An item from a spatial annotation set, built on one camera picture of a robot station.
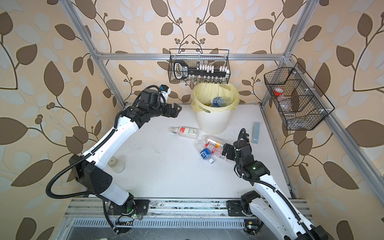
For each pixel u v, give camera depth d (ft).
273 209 1.52
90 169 1.37
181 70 2.72
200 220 2.33
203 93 3.27
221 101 3.36
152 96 1.91
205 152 2.90
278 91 2.64
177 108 2.29
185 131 3.18
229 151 2.33
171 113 2.26
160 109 2.15
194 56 2.93
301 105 2.40
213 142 3.07
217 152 2.94
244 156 1.90
